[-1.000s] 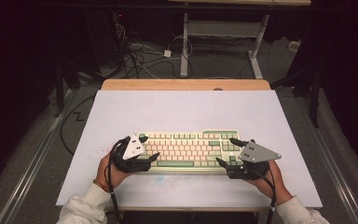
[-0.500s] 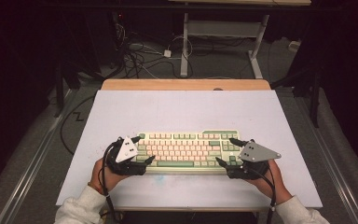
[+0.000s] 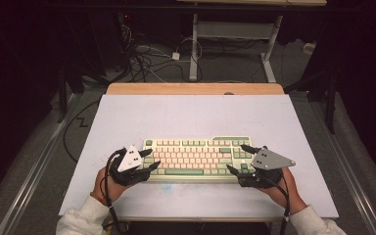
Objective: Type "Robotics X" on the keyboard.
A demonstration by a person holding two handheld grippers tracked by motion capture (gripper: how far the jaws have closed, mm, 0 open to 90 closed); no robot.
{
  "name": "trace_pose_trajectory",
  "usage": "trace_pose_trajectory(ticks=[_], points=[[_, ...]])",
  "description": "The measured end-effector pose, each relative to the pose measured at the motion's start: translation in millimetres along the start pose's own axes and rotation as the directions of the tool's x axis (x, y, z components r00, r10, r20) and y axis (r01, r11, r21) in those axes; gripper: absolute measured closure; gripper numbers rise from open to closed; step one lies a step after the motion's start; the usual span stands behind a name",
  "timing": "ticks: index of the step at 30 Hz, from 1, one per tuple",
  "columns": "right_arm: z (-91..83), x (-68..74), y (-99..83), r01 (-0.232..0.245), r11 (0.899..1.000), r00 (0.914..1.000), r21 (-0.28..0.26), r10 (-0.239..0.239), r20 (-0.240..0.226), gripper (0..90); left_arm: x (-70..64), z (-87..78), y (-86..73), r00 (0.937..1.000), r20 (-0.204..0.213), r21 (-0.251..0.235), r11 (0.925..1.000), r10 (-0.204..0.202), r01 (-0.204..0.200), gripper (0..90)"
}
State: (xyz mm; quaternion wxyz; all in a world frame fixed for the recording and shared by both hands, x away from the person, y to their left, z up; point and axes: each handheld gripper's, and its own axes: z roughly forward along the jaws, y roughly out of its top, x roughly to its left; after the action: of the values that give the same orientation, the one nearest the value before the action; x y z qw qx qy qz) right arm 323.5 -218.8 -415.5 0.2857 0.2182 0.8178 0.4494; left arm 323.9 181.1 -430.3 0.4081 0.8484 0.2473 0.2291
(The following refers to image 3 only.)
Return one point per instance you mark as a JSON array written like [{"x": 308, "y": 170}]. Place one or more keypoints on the person's right hand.
[{"x": 295, "y": 202}]

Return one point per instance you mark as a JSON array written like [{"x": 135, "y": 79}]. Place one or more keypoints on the person's left hand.
[{"x": 116, "y": 192}]

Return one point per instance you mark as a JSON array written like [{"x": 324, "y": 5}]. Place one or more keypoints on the white power strip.
[{"x": 308, "y": 48}]

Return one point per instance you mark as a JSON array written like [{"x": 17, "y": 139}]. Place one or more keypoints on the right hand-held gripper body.
[{"x": 267, "y": 160}]

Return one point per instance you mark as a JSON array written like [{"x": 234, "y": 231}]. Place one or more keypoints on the wooden table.
[{"x": 192, "y": 88}]

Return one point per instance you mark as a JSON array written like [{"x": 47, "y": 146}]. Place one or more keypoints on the metal floor rail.
[
  {"x": 349, "y": 182},
  {"x": 36, "y": 178}
]

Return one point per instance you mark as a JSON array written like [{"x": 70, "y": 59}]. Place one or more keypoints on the white power adapter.
[{"x": 175, "y": 56}]

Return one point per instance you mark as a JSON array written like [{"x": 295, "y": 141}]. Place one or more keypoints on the white-framed desk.
[{"x": 235, "y": 30}]

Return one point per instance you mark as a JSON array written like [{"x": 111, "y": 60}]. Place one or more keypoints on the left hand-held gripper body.
[{"x": 130, "y": 161}]

